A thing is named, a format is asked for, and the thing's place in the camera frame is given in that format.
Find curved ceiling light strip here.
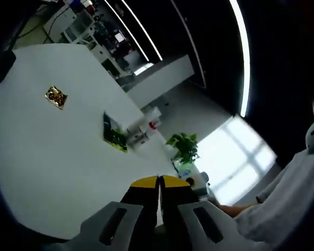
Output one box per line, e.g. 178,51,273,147
229,0,252,118

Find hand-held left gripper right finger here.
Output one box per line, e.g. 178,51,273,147
159,175,253,251

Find white shelf cart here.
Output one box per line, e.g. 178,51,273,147
43,2,78,44

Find white skincare bottle red label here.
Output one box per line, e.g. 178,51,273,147
142,107,162,136

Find potted green plant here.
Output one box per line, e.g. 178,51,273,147
165,132,201,170

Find white skincare bottle clear cap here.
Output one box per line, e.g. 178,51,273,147
125,122,149,147

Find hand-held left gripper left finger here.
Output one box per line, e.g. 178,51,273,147
67,175,160,251

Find person's light grey shirt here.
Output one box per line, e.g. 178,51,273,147
234,146,314,251

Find blue plastic bag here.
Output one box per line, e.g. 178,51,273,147
177,166,194,179

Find gold foil sachet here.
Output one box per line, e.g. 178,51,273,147
44,85,69,110

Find green printed sachet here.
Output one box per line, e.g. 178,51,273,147
102,111,128,153

